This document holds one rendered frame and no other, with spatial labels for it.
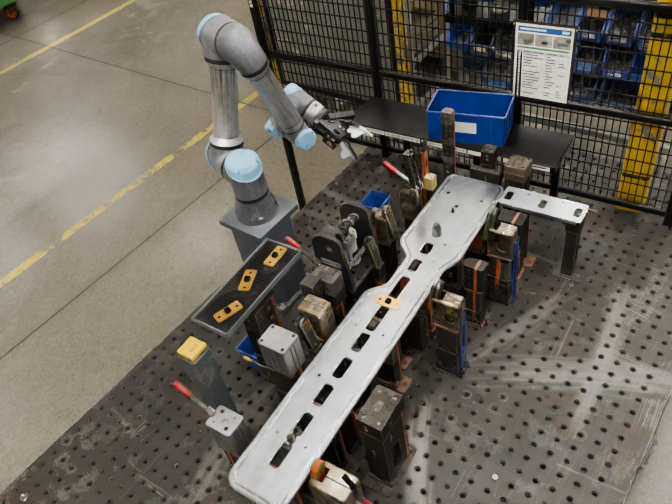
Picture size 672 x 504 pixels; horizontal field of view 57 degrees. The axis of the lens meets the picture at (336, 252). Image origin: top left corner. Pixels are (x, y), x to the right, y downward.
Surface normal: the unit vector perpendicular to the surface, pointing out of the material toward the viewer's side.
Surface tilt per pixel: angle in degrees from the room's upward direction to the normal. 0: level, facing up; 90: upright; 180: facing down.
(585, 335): 0
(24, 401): 0
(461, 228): 0
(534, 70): 90
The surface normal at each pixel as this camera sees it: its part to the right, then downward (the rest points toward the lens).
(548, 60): -0.53, 0.65
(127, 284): -0.15, -0.71
